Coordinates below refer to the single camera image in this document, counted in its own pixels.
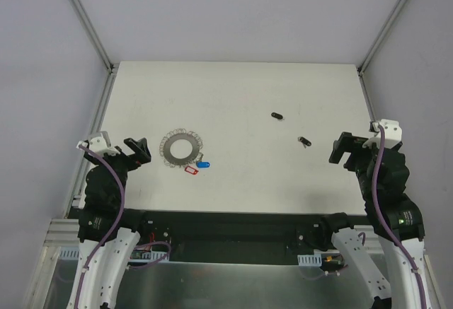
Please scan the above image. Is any left cable duct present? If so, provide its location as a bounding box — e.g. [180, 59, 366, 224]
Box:
[58, 247, 167, 264]

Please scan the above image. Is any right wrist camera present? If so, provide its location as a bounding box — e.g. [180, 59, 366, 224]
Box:
[362, 119, 402, 149]

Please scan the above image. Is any cable duct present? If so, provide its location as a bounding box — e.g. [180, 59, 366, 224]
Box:
[297, 253, 323, 267]
[58, 247, 167, 264]

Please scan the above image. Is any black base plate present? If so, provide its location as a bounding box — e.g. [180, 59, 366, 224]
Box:
[65, 208, 358, 264]

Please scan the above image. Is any blue key tag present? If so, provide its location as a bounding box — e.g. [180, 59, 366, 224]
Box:
[196, 161, 210, 168]

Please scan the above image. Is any left aluminium frame post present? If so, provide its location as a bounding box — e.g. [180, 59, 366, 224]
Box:
[68, 0, 117, 74]

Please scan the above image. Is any red key tag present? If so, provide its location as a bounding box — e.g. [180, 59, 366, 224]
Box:
[184, 166, 199, 175]

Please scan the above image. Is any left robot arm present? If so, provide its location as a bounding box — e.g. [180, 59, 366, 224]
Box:
[67, 132, 151, 308]

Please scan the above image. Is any black key fob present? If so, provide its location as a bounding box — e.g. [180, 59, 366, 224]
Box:
[270, 112, 285, 121]
[297, 136, 312, 147]

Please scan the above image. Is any aluminium frame post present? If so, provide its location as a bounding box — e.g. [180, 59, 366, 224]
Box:
[68, 0, 117, 74]
[357, 0, 409, 77]

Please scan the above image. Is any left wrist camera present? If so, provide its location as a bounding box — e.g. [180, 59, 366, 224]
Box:
[77, 131, 120, 156]

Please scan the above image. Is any metal disc with keyrings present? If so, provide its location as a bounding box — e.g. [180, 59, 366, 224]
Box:
[159, 129, 203, 168]

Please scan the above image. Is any right cable duct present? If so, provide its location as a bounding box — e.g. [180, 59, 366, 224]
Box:
[297, 253, 323, 267]

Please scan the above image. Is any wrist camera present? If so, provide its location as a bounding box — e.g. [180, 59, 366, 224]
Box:
[362, 119, 402, 149]
[77, 131, 120, 156]

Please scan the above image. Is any right aluminium frame post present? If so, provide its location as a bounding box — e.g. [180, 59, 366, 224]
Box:
[357, 0, 409, 77]

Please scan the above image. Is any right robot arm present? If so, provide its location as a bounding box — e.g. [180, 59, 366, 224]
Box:
[317, 128, 431, 308]

